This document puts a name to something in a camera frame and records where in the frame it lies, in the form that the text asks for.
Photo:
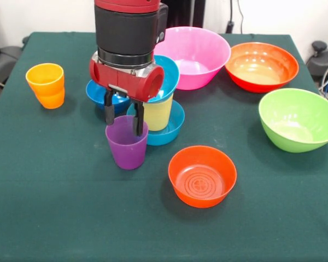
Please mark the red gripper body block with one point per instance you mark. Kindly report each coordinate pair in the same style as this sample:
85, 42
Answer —
125, 82

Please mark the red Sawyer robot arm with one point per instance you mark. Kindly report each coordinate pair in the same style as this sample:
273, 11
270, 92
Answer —
125, 32

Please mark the large lime green bowl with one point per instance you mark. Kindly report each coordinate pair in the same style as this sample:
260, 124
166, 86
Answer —
295, 122

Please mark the small orange bowl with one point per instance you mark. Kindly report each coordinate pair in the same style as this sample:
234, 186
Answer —
202, 196

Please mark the dark green table cloth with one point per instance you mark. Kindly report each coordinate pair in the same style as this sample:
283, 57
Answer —
71, 204

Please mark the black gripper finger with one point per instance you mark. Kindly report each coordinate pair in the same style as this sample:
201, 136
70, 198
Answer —
138, 120
109, 109

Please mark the purple plastic cup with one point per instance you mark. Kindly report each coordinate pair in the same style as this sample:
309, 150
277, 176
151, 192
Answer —
128, 155

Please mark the large pink bowl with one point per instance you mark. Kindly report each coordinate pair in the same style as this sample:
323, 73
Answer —
196, 54

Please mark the small dark blue bowl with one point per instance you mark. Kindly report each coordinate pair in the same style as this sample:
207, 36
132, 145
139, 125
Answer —
97, 95

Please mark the large red-orange bowl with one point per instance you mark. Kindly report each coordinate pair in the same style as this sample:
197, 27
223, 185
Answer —
262, 68

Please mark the yellow plastic cup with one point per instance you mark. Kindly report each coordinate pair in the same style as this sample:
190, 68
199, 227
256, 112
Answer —
158, 114

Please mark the orange plastic cup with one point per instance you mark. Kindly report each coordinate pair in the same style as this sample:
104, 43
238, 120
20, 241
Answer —
47, 92

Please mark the small cyan bowl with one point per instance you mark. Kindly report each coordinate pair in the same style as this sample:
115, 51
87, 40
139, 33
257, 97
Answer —
169, 76

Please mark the medium blue bowl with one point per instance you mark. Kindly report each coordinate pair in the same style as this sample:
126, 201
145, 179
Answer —
175, 120

